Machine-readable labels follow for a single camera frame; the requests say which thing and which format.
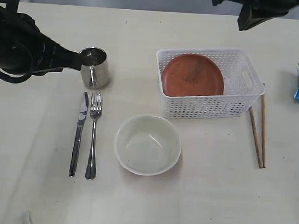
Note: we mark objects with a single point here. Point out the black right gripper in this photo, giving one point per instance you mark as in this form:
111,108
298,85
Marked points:
255,12

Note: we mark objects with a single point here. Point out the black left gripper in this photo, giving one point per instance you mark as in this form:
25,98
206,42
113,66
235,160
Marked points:
23,47

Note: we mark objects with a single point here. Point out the silver metal cup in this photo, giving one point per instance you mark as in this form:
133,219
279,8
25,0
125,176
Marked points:
94,69

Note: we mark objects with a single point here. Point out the wooden chopstick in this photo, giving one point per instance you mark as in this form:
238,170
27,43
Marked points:
255,136
263,129

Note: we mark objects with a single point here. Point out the silver table knife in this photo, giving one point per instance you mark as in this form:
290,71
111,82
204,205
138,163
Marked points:
79,130

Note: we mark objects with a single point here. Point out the silver metal fork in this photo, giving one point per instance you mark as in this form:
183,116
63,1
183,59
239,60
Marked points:
95,114

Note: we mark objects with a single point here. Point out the speckled white bowl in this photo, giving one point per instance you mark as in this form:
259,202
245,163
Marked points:
147,145

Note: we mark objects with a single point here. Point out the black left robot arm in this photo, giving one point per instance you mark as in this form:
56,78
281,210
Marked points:
24,49

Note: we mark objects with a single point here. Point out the grey backdrop curtain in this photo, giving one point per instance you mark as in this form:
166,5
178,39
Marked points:
226,7

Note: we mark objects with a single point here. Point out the brown round plate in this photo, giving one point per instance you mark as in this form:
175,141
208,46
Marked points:
192,75

